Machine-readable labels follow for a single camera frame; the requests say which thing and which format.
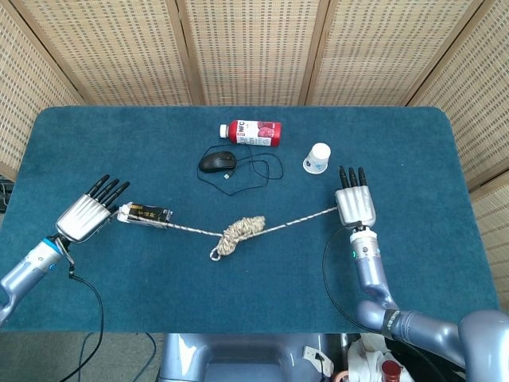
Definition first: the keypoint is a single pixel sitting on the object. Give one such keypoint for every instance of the woven folding screen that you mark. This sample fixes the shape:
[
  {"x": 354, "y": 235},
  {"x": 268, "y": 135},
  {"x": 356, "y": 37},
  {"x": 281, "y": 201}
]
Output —
[{"x": 254, "y": 47}]

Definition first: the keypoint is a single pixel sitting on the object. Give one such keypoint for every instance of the red juice bottle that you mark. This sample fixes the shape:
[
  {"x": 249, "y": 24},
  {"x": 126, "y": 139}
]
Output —
[{"x": 258, "y": 134}]

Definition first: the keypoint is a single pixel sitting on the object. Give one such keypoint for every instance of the white flowered paper cup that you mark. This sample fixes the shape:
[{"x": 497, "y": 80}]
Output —
[{"x": 318, "y": 159}]

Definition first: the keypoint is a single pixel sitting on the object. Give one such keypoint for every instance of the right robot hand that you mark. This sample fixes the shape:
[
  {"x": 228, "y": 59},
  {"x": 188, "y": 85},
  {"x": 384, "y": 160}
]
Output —
[{"x": 356, "y": 207}]

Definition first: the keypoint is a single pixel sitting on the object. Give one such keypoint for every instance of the blue-grey robot torso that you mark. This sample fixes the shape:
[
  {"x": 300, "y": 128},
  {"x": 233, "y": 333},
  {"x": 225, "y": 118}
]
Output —
[{"x": 238, "y": 358}]

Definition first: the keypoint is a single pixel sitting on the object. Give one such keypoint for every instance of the white power strip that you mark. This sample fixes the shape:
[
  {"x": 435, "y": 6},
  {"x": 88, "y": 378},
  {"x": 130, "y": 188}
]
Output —
[{"x": 314, "y": 354}]

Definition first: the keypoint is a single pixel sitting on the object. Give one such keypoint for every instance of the red capped bottle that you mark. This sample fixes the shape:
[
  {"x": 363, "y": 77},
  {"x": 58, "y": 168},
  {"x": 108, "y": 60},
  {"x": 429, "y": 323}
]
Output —
[{"x": 391, "y": 372}]

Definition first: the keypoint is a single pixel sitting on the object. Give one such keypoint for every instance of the black carton box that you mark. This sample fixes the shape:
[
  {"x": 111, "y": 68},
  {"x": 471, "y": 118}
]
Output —
[{"x": 147, "y": 215}]

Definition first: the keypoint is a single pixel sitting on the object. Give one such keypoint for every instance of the black device beside table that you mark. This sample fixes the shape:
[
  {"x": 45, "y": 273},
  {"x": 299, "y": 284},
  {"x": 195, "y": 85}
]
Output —
[{"x": 4, "y": 195}]

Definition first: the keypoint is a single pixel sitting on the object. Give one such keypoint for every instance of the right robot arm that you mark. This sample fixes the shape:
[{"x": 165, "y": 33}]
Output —
[{"x": 370, "y": 270}]

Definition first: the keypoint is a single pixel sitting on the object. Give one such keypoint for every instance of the white crumpled cloth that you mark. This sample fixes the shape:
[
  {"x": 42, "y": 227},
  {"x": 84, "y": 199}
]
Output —
[{"x": 366, "y": 354}]

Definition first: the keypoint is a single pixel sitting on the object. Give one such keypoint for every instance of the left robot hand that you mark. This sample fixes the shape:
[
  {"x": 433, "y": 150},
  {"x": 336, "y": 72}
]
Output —
[{"x": 83, "y": 219}]

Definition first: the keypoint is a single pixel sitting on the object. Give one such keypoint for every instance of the blue table cloth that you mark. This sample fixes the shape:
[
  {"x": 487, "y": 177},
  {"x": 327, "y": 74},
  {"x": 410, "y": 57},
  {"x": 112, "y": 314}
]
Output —
[{"x": 199, "y": 290}]

